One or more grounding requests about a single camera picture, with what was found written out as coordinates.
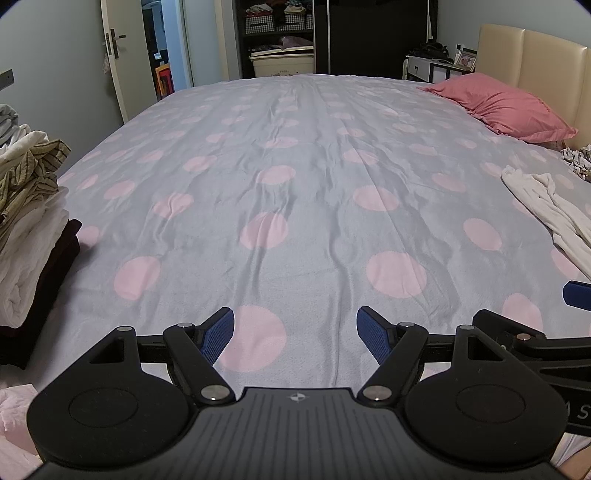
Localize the white fleece garment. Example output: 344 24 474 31
501 166 591 278

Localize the folded white clothes stack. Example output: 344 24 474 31
1 104 69 328

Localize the patterned black white cloth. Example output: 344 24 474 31
561 144 591 183

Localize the polka dot bed sheet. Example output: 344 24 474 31
23 75 590 389

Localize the pink pillow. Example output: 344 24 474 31
421 73 578 144

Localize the beige padded headboard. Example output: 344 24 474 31
476 24 591 148

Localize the striped olive shirt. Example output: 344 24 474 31
1 131 71 243

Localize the white bedside table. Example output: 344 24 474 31
402 42 478 84

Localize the cream storage box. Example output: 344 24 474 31
249 46 315 78

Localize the white room door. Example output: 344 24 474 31
100 0 156 123

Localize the dark wardrobe shelf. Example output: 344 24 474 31
233 0 439 79

